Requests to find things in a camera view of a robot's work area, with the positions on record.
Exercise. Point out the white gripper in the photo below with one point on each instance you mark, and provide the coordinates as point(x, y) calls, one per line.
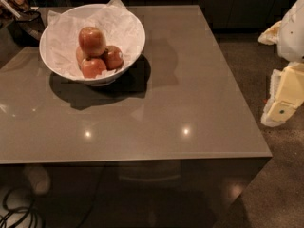
point(293, 33)

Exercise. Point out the white ceramic bowl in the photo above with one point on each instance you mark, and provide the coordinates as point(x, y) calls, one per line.
point(126, 64)

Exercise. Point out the dark bag with strap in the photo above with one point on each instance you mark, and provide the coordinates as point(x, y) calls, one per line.
point(27, 27)

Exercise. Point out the white crumpled paper liner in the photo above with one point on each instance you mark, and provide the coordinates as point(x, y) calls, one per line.
point(63, 38)

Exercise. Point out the grey glossy table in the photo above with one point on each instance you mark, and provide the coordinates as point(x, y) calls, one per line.
point(172, 144)

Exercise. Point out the red apple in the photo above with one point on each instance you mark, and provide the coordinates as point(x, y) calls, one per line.
point(92, 41)
point(113, 57)
point(93, 67)
point(80, 55)

